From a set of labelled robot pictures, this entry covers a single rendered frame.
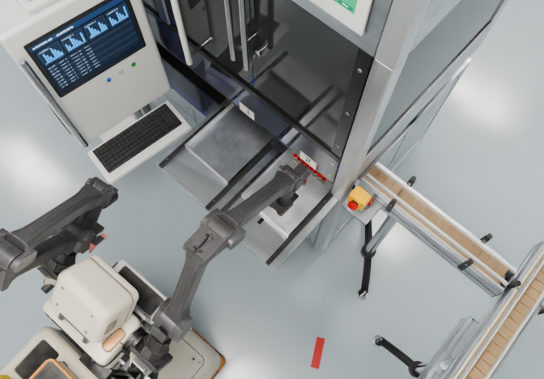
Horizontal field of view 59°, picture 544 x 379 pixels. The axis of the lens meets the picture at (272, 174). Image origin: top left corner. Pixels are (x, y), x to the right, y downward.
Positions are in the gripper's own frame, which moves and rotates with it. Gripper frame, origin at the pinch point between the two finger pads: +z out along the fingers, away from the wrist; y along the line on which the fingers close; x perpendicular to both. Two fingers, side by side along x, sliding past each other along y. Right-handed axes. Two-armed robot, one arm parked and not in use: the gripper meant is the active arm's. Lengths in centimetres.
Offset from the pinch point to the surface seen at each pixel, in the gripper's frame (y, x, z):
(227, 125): 24, 48, 16
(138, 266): -30, 62, 115
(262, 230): -2.2, 3.8, 20.0
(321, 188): 27.6, -2.8, 14.5
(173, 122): 11, 70, 23
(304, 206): 16.8, -2.5, 16.4
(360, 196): 26.5, -18.8, -0.5
